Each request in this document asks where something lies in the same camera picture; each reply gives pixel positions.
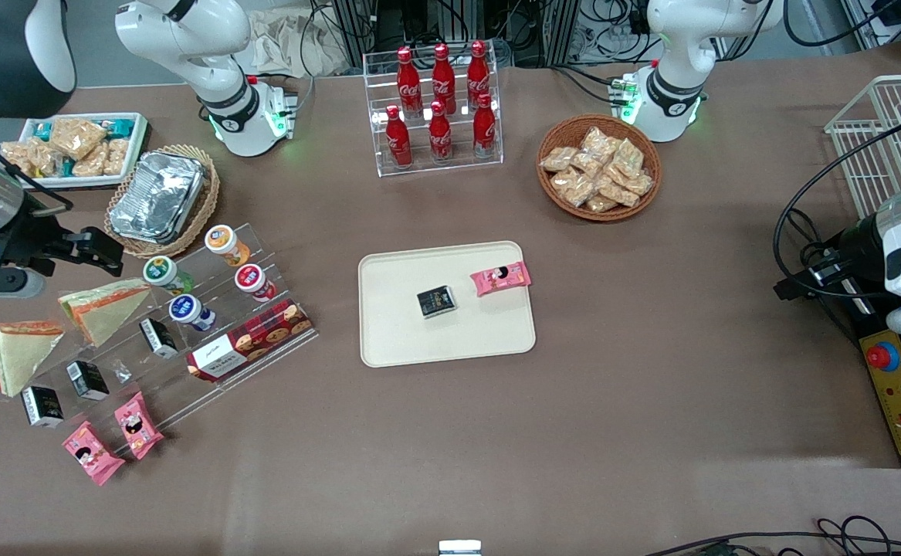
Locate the small black snack box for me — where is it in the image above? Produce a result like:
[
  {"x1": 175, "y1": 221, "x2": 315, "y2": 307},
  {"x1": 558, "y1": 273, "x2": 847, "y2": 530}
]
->
[
  {"x1": 22, "y1": 386, "x2": 65, "y2": 429},
  {"x1": 417, "y1": 285, "x2": 458, "y2": 320},
  {"x1": 139, "y1": 318, "x2": 179, "y2": 360},
  {"x1": 66, "y1": 361, "x2": 110, "y2": 401}
]

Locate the pink snack packet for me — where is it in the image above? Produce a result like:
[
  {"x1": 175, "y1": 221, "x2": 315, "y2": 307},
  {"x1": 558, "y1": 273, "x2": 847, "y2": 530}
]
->
[
  {"x1": 114, "y1": 392, "x2": 165, "y2": 461},
  {"x1": 62, "y1": 421, "x2": 126, "y2": 487},
  {"x1": 471, "y1": 261, "x2": 533, "y2": 297}
]

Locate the white rectangular dish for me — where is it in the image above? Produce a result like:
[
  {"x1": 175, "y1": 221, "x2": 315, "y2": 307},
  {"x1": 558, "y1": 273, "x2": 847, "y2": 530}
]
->
[{"x1": 1, "y1": 113, "x2": 150, "y2": 191}]

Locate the orange lid cup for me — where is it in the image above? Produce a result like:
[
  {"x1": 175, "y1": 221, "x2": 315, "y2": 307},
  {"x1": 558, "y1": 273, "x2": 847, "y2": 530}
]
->
[{"x1": 205, "y1": 224, "x2": 252, "y2": 267}]

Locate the blue lid cup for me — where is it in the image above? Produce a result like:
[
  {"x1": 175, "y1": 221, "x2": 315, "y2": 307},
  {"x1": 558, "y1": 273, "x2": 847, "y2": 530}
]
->
[{"x1": 169, "y1": 295, "x2": 217, "y2": 333}]

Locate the triangle sandwich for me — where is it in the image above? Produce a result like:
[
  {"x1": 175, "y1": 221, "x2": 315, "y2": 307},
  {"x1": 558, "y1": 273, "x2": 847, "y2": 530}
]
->
[
  {"x1": 0, "y1": 320, "x2": 66, "y2": 398},
  {"x1": 58, "y1": 278, "x2": 154, "y2": 347}
]

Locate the oval wicker basket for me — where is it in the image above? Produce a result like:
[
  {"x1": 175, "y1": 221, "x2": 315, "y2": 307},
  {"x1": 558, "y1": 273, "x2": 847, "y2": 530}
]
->
[{"x1": 104, "y1": 144, "x2": 221, "y2": 259}]

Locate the red plaid cookie box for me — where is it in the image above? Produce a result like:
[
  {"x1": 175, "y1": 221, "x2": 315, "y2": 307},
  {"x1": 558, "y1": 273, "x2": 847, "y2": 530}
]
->
[{"x1": 186, "y1": 300, "x2": 313, "y2": 383}]

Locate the foil food container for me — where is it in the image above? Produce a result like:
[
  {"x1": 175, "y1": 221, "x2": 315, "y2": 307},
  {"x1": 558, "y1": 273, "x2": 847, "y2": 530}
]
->
[{"x1": 109, "y1": 151, "x2": 205, "y2": 245}]

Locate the red cola bottle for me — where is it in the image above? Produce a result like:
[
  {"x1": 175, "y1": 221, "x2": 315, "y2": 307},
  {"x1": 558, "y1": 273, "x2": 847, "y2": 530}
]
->
[
  {"x1": 466, "y1": 40, "x2": 491, "y2": 109},
  {"x1": 396, "y1": 46, "x2": 422, "y2": 117},
  {"x1": 428, "y1": 100, "x2": 453, "y2": 163},
  {"x1": 431, "y1": 43, "x2": 457, "y2": 115},
  {"x1": 473, "y1": 93, "x2": 497, "y2": 159},
  {"x1": 385, "y1": 105, "x2": 413, "y2": 169}
]

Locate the large puffed rice snack pack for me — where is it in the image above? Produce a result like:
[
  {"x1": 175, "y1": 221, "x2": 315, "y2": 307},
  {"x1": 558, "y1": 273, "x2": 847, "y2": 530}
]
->
[{"x1": 49, "y1": 117, "x2": 107, "y2": 160}]

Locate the white wire basket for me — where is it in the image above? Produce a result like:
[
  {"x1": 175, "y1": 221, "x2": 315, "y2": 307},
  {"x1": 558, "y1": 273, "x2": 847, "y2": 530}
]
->
[{"x1": 825, "y1": 74, "x2": 901, "y2": 221}]

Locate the black floor cable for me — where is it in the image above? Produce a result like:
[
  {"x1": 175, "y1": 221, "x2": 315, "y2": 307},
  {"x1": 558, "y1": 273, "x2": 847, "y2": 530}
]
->
[{"x1": 643, "y1": 516, "x2": 901, "y2": 556}]

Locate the beige plastic tray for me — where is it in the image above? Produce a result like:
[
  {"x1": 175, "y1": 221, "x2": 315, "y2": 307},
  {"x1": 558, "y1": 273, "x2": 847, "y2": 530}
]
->
[{"x1": 357, "y1": 241, "x2": 537, "y2": 368}]

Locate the red lid cup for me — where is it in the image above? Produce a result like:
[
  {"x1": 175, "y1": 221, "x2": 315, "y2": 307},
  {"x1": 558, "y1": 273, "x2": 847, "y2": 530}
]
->
[{"x1": 234, "y1": 264, "x2": 277, "y2": 302}]

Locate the clear acrylic bottle rack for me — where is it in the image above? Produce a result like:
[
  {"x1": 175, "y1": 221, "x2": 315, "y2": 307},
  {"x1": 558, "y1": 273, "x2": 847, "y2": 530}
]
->
[{"x1": 363, "y1": 42, "x2": 503, "y2": 178}]

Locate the beige crumpled cloth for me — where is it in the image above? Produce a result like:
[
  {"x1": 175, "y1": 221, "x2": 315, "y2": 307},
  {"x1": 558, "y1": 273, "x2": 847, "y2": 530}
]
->
[{"x1": 249, "y1": 8, "x2": 347, "y2": 78}]

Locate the black looped cable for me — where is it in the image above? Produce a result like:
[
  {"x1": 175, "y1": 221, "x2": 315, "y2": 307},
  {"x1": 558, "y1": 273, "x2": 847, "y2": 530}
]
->
[{"x1": 773, "y1": 124, "x2": 901, "y2": 300}]

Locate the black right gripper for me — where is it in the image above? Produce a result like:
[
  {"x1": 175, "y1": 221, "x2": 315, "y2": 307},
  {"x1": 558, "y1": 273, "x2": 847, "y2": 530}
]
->
[{"x1": 4, "y1": 208, "x2": 123, "y2": 276}]

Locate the clear acrylic tiered stand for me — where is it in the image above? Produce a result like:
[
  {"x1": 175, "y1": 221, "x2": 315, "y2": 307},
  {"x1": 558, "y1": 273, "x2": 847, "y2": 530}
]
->
[{"x1": 2, "y1": 222, "x2": 320, "y2": 456}]

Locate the round wicker basket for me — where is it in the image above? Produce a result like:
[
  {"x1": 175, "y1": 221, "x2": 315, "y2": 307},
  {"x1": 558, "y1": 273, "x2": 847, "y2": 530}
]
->
[{"x1": 537, "y1": 114, "x2": 662, "y2": 223}]

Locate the green lid cup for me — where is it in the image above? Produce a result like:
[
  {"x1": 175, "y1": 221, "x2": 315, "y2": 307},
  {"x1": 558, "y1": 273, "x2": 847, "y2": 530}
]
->
[{"x1": 143, "y1": 256, "x2": 195, "y2": 296}]

